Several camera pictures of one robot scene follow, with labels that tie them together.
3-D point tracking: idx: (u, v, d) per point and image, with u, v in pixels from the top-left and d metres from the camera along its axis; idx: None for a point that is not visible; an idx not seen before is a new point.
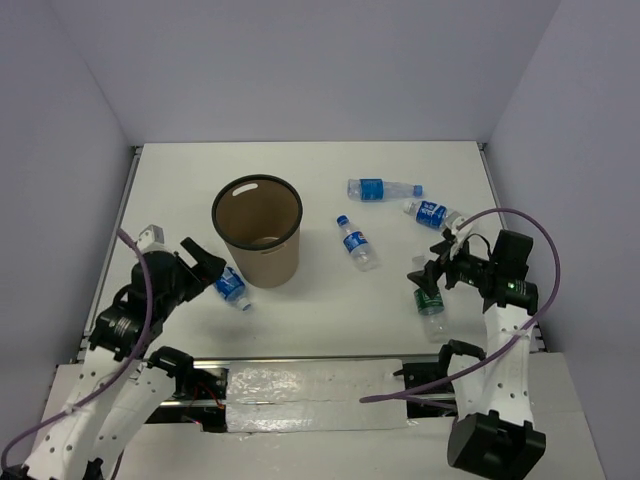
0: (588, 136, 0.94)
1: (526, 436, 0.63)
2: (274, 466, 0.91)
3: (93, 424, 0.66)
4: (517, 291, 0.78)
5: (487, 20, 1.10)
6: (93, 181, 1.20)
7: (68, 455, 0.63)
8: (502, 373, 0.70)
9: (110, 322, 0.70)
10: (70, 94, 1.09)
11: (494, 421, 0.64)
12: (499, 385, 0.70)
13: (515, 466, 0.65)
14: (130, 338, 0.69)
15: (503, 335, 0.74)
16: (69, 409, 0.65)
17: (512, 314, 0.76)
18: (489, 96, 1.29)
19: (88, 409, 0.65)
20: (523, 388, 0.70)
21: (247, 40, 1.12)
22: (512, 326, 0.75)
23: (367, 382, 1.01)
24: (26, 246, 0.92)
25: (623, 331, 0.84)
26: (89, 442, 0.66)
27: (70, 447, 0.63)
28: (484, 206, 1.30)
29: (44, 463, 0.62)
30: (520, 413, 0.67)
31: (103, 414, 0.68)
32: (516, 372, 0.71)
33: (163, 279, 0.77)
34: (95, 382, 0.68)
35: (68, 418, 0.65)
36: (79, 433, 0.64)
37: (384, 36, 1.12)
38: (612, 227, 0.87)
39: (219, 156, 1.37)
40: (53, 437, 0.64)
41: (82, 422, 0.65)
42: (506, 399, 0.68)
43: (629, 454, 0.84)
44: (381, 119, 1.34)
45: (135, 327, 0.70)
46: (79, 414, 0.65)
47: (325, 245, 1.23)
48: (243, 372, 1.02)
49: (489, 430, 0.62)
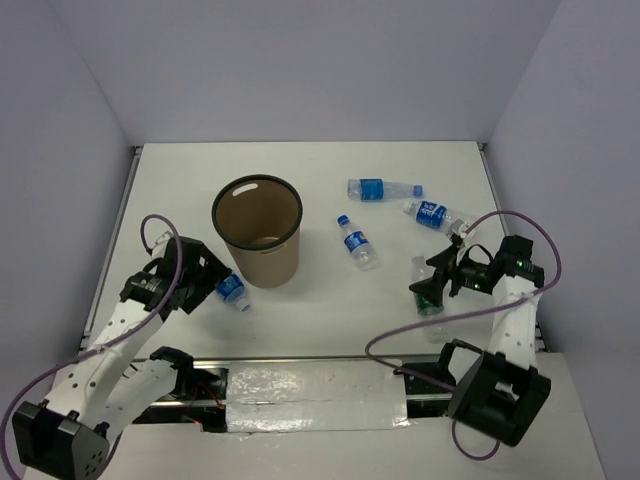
0: (588, 136, 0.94)
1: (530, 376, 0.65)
2: (274, 466, 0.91)
3: (115, 368, 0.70)
4: (525, 268, 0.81)
5: (486, 19, 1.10)
6: (93, 181, 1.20)
7: (90, 391, 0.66)
8: (508, 325, 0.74)
9: (140, 282, 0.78)
10: (70, 95, 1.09)
11: (501, 364, 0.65)
12: (506, 334, 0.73)
13: (519, 417, 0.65)
14: (156, 295, 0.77)
15: (510, 296, 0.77)
16: (98, 347, 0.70)
17: (520, 283, 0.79)
18: (489, 96, 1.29)
19: (116, 350, 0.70)
20: (530, 342, 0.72)
21: (247, 40, 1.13)
22: (520, 290, 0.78)
23: (367, 382, 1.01)
24: (25, 246, 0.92)
25: (623, 330, 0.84)
26: (108, 387, 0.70)
27: (93, 384, 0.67)
28: (485, 206, 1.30)
29: (66, 397, 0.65)
30: (524, 360, 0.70)
31: (125, 362, 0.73)
32: (523, 326, 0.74)
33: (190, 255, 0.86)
34: (123, 328, 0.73)
35: (95, 357, 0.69)
36: (103, 373, 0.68)
37: (383, 36, 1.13)
38: (612, 226, 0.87)
39: (220, 157, 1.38)
40: (77, 374, 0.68)
41: (108, 362, 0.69)
42: (513, 346, 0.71)
43: (629, 455, 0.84)
44: (381, 119, 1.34)
45: (162, 289, 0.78)
46: (107, 354, 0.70)
47: (325, 245, 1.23)
48: (243, 372, 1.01)
49: (494, 367, 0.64)
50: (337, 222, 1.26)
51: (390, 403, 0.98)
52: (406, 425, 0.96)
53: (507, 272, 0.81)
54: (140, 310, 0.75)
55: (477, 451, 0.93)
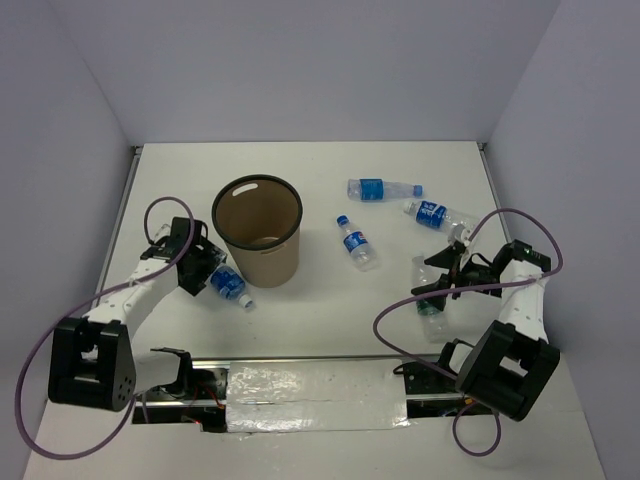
0: (588, 136, 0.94)
1: (539, 350, 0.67)
2: (274, 466, 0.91)
3: (143, 300, 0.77)
4: (532, 255, 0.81)
5: (486, 19, 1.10)
6: (93, 181, 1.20)
7: (127, 309, 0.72)
8: (517, 302, 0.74)
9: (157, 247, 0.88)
10: (70, 95, 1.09)
11: (511, 333, 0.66)
12: (515, 309, 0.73)
13: (527, 388, 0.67)
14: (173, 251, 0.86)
15: (518, 277, 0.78)
16: (130, 281, 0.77)
17: (527, 266, 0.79)
18: (488, 96, 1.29)
19: (148, 284, 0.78)
20: (538, 316, 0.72)
21: (247, 41, 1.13)
22: (527, 272, 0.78)
23: (367, 381, 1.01)
24: (25, 246, 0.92)
25: (622, 331, 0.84)
26: (135, 318, 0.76)
27: (129, 305, 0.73)
28: (484, 206, 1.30)
29: (106, 312, 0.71)
30: (532, 332, 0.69)
31: (148, 302, 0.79)
32: (531, 304, 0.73)
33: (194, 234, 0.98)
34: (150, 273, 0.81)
35: (128, 289, 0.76)
36: (138, 298, 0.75)
37: (382, 37, 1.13)
38: (611, 226, 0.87)
39: (220, 156, 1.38)
40: (113, 299, 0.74)
41: (140, 292, 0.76)
42: (522, 319, 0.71)
43: (628, 454, 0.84)
44: (381, 119, 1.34)
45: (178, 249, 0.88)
46: (138, 287, 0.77)
47: (325, 245, 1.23)
48: (243, 373, 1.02)
49: (504, 338, 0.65)
50: (337, 221, 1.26)
51: (389, 403, 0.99)
52: (406, 425, 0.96)
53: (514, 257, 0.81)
54: (161, 262, 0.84)
55: (476, 449, 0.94)
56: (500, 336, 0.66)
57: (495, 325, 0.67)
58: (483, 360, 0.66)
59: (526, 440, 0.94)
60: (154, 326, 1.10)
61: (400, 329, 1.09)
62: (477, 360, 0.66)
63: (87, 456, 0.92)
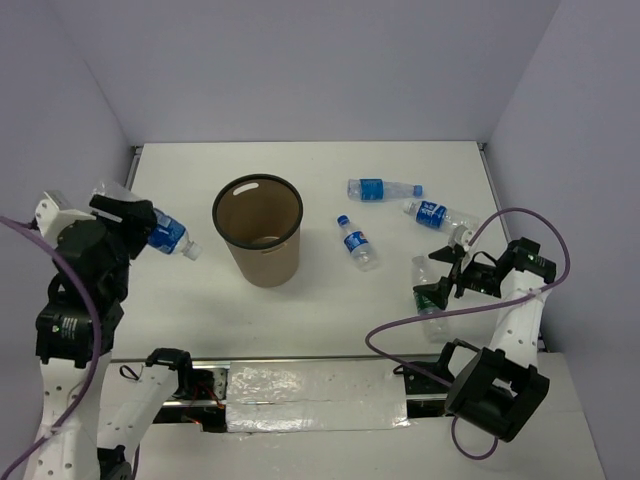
0: (588, 136, 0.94)
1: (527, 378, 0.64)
2: (274, 466, 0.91)
3: (82, 438, 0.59)
4: (536, 262, 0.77)
5: (486, 19, 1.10)
6: (93, 181, 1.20)
7: (70, 473, 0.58)
8: (512, 321, 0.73)
9: (53, 326, 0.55)
10: (69, 95, 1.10)
11: (500, 362, 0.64)
12: (508, 331, 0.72)
13: (513, 413, 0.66)
14: (84, 340, 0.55)
15: (517, 291, 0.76)
16: (49, 431, 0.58)
17: (529, 278, 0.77)
18: (489, 96, 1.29)
19: (73, 424, 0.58)
20: (532, 339, 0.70)
21: (246, 39, 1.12)
22: (528, 285, 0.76)
23: (367, 381, 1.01)
24: (25, 246, 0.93)
25: (622, 331, 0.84)
26: (87, 455, 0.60)
27: (68, 465, 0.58)
28: (485, 206, 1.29)
29: None
30: (523, 359, 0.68)
31: (93, 420, 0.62)
32: (527, 323, 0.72)
33: (86, 267, 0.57)
34: (67, 395, 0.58)
35: (52, 441, 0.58)
36: (73, 450, 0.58)
37: (381, 37, 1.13)
38: (611, 226, 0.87)
39: (220, 157, 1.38)
40: (45, 461, 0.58)
41: (70, 439, 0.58)
42: (513, 343, 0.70)
43: (629, 455, 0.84)
44: (381, 119, 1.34)
45: (84, 324, 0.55)
46: (64, 434, 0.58)
47: (325, 245, 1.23)
48: (243, 372, 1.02)
49: (491, 368, 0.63)
50: (337, 222, 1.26)
51: (389, 403, 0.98)
52: (406, 425, 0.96)
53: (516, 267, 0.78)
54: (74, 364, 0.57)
55: (476, 451, 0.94)
56: (488, 368, 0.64)
57: (485, 351, 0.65)
58: (468, 389, 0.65)
59: (526, 441, 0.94)
60: (155, 325, 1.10)
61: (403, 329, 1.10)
62: (462, 390, 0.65)
63: None
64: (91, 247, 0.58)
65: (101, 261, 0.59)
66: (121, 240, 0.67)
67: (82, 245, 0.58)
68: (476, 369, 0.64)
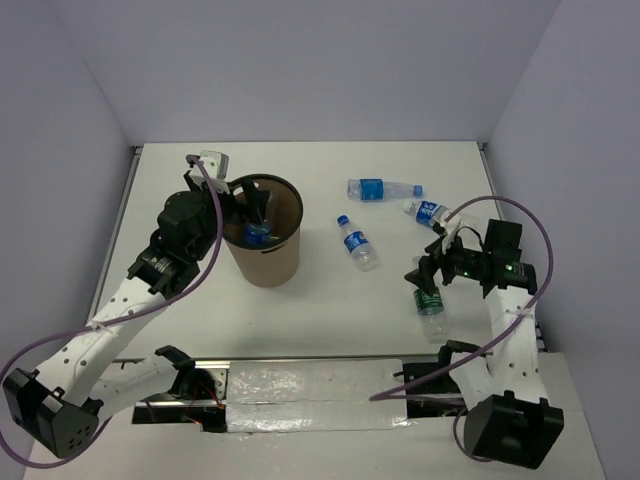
0: (588, 135, 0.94)
1: (543, 413, 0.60)
2: (274, 466, 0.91)
3: (107, 349, 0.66)
4: (516, 272, 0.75)
5: (486, 18, 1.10)
6: (93, 181, 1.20)
7: (78, 370, 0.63)
8: (509, 354, 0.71)
9: (150, 261, 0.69)
10: (69, 94, 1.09)
11: (509, 410, 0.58)
12: (510, 365, 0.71)
13: (536, 447, 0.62)
14: (165, 280, 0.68)
15: (507, 313, 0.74)
16: (94, 325, 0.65)
17: (515, 295, 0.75)
18: (489, 96, 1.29)
19: (112, 331, 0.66)
20: (535, 366, 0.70)
21: (247, 39, 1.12)
22: (515, 304, 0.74)
23: (367, 381, 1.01)
24: (26, 245, 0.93)
25: (622, 330, 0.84)
26: (96, 370, 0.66)
27: (83, 363, 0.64)
28: (485, 206, 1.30)
29: (55, 371, 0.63)
30: (532, 392, 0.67)
31: (121, 341, 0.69)
32: (525, 349, 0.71)
33: (177, 233, 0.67)
34: (124, 308, 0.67)
35: (91, 335, 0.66)
36: (95, 352, 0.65)
37: (382, 37, 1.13)
38: (610, 226, 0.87)
39: None
40: (70, 349, 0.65)
41: (101, 342, 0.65)
42: (519, 378, 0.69)
43: (629, 455, 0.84)
44: (382, 119, 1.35)
45: (170, 272, 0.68)
46: (103, 333, 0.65)
47: (325, 245, 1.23)
48: (243, 373, 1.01)
49: (508, 412, 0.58)
50: (337, 222, 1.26)
51: (390, 404, 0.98)
52: (406, 425, 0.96)
53: (498, 282, 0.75)
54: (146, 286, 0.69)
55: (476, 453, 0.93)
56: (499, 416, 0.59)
57: (493, 403, 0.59)
58: (484, 437, 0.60)
59: None
60: (156, 325, 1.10)
61: (404, 329, 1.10)
62: (482, 441, 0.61)
63: (87, 462, 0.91)
64: (186, 219, 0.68)
65: (192, 232, 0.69)
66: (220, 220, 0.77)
67: (179, 214, 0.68)
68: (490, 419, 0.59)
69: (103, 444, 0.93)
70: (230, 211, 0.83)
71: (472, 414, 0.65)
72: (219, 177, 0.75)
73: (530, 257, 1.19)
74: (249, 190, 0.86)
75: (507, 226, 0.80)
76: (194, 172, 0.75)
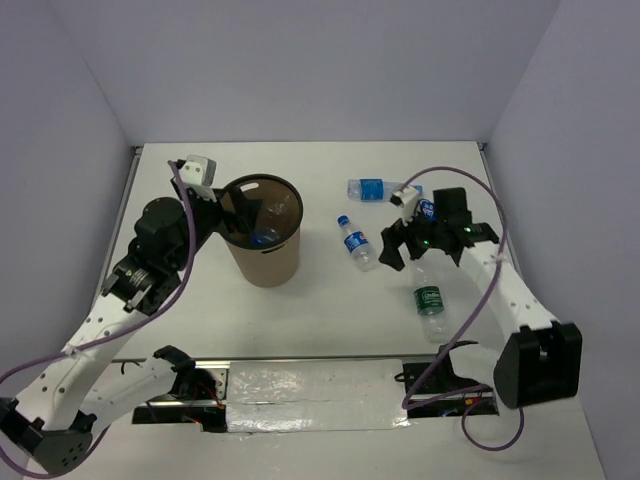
0: (588, 136, 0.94)
1: (563, 332, 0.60)
2: (274, 466, 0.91)
3: (85, 374, 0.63)
4: (475, 231, 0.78)
5: (486, 18, 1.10)
6: (93, 181, 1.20)
7: (58, 399, 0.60)
8: (505, 295, 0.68)
9: (126, 271, 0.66)
10: (69, 94, 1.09)
11: (533, 339, 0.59)
12: (513, 303, 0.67)
13: (569, 374, 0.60)
14: (143, 292, 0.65)
15: (486, 266, 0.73)
16: (69, 350, 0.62)
17: (486, 247, 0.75)
18: (489, 96, 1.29)
19: (89, 355, 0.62)
20: (532, 297, 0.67)
21: (247, 39, 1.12)
22: (489, 255, 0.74)
23: (367, 381, 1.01)
24: (26, 244, 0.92)
25: (622, 330, 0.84)
26: (79, 394, 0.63)
27: (62, 391, 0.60)
28: (485, 207, 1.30)
29: (34, 401, 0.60)
30: (543, 317, 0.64)
31: (101, 363, 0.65)
32: (518, 290, 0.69)
33: (157, 240, 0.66)
34: (100, 330, 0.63)
35: (68, 360, 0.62)
36: (74, 378, 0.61)
37: (383, 37, 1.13)
38: (610, 226, 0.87)
39: (221, 157, 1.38)
40: (47, 376, 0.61)
41: (79, 368, 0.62)
42: (526, 311, 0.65)
43: (629, 454, 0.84)
44: (381, 119, 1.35)
45: (148, 284, 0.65)
46: (79, 358, 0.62)
47: (326, 245, 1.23)
48: (243, 373, 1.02)
49: (530, 342, 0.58)
50: (337, 222, 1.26)
51: (389, 404, 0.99)
52: (406, 425, 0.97)
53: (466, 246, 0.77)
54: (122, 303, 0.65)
55: (491, 442, 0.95)
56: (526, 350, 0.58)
57: (515, 340, 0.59)
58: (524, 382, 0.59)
59: (526, 440, 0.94)
60: (156, 325, 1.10)
61: (405, 329, 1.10)
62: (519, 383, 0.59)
63: (87, 461, 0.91)
64: (166, 226, 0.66)
65: (172, 239, 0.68)
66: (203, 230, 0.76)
67: (158, 222, 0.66)
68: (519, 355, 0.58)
69: (103, 443, 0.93)
70: (211, 217, 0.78)
71: (501, 375, 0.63)
72: (206, 184, 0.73)
73: (530, 257, 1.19)
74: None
75: (447, 191, 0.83)
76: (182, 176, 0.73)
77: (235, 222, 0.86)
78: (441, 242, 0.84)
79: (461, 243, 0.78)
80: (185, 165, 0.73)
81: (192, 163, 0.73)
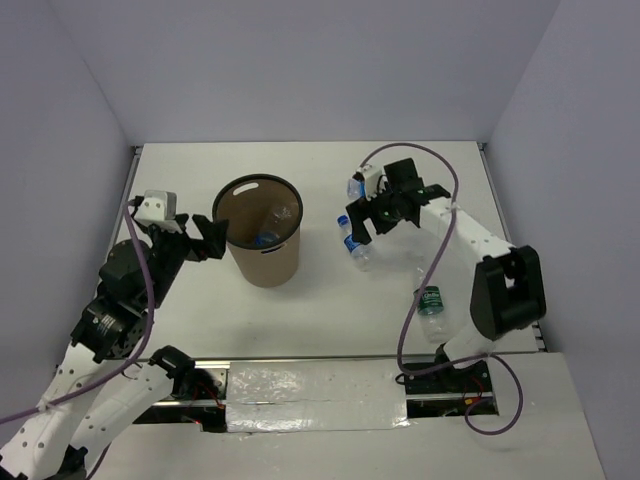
0: (588, 135, 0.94)
1: (522, 255, 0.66)
2: (274, 466, 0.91)
3: (64, 427, 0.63)
4: (426, 192, 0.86)
5: (486, 18, 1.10)
6: (93, 180, 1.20)
7: (38, 453, 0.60)
8: (463, 234, 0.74)
9: (94, 317, 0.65)
10: (69, 94, 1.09)
11: (495, 265, 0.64)
12: (473, 241, 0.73)
13: (536, 293, 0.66)
14: (111, 339, 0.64)
15: (443, 216, 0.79)
16: (43, 406, 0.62)
17: (439, 202, 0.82)
18: (489, 96, 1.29)
19: (64, 408, 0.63)
20: (486, 233, 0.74)
21: (247, 38, 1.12)
22: (443, 207, 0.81)
23: (366, 381, 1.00)
24: (25, 244, 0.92)
25: (621, 330, 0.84)
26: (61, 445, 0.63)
27: (41, 445, 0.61)
28: (485, 207, 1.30)
29: (16, 456, 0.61)
30: (500, 246, 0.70)
31: (80, 413, 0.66)
32: (474, 229, 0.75)
33: (124, 286, 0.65)
34: (74, 382, 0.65)
35: (43, 414, 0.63)
36: (52, 432, 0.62)
37: (382, 37, 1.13)
38: (610, 226, 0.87)
39: (220, 157, 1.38)
40: (27, 431, 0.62)
41: (57, 421, 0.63)
42: (485, 245, 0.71)
43: (628, 454, 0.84)
44: (381, 119, 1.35)
45: (117, 330, 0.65)
46: (55, 412, 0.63)
47: (326, 245, 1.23)
48: (243, 372, 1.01)
49: (494, 269, 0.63)
50: (337, 221, 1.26)
51: (389, 404, 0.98)
52: (406, 425, 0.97)
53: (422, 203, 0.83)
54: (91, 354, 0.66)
55: (485, 426, 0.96)
56: (491, 275, 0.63)
57: (481, 268, 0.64)
58: (497, 306, 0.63)
59: (526, 439, 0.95)
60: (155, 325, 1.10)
61: (405, 328, 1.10)
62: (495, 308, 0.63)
63: None
64: (132, 272, 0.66)
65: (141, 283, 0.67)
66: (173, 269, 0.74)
67: (124, 267, 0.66)
68: (487, 281, 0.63)
69: None
70: (179, 248, 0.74)
71: (477, 309, 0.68)
72: (168, 219, 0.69)
73: None
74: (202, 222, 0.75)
75: (400, 163, 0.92)
76: (143, 213, 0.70)
77: (202, 250, 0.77)
78: (398, 210, 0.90)
79: (417, 204, 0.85)
80: (144, 202, 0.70)
81: (154, 200, 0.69)
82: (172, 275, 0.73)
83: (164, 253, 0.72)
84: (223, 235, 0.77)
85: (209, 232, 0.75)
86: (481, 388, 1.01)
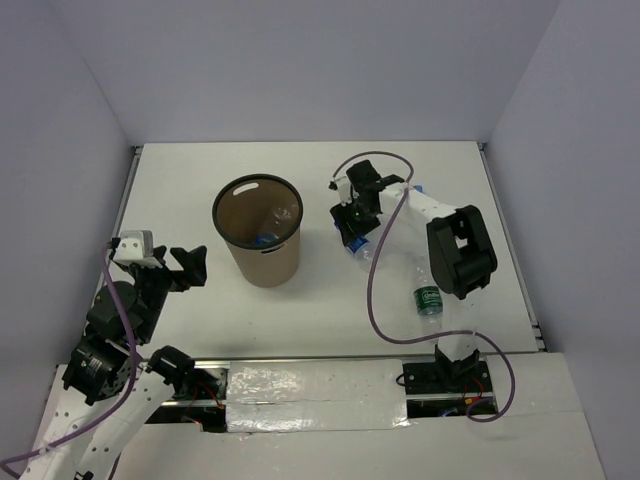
0: (589, 135, 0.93)
1: (468, 213, 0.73)
2: (274, 466, 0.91)
3: (66, 463, 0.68)
4: (382, 181, 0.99)
5: (486, 18, 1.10)
6: (94, 181, 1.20)
7: None
8: (415, 207, 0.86)
9: (83, 360, 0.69)
10: (70, 94, 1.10)
11: (445, 223, 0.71)
12: (423, 210, 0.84)
13: (485, 246, 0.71)
14: (101, 379, 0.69)
15: (396, 197, 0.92)
16: (43, 448, 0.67)
17: (395, 186, 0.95)
18: (489, 96, 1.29)
19: (63, 449, 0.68)
20: (434, 203, 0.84)
21: (246, 39, 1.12)
22: (397, 189, 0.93)
23: (367, 381, 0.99)
24: (24, 244, 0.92)
25: (622, 331, 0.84)
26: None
27: None
28: (484, 207, 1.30)
29: None
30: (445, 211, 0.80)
31: (79, 451, 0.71)
32: (423, 201, 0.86)
33: (110, 330, 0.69)
34: (69, 423, 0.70)
35: (43, 457, 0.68)
36: (55, 470, 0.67)
37: (382, 36, 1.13)
38: (610, 226, 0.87)
39: (220, 157, 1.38)
40: (32, 471, 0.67)
41: (58, 460, 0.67)
42: (432, 211, 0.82)
43: (629, 455, 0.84)
44: (381, 118, 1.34)
45: (104, 373, 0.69)
46: (54, 454, 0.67)
47: (325, 245, 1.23)
48: (243, 372, 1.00)
49: (443, 225, 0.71)
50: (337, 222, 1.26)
51: (389, 403, 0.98)
52: (406, 425, 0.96)
53: (380, 190, 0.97)
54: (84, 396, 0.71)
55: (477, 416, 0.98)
56: (442, 233, 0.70)
57: (431, 227, 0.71)
58: (451, 258, 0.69)
59: (527, 440, 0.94)
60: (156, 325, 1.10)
61: (408, 329, 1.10)
62: (448, 259, 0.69)
63: None
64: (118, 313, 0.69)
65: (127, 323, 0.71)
66: (159, 301, 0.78)
67: (110, 309, 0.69)
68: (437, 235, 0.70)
69: None
70: (160, 282, 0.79)
71: (438, 267, 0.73)
72: (146, 254, 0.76)
73: (530, 257, 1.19)
74: (178, 253, 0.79)
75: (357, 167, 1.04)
76: (121, 253, 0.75)
77: (186, 277, 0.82)
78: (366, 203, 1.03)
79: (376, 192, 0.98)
80: (121, 243, 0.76)
81: (132, 241, 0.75)
82: (157, 308, 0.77)
83: (148, 291, 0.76)
84: (203, 263, 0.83)
85: (188, 261, 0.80)
86: (481, 388, 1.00)
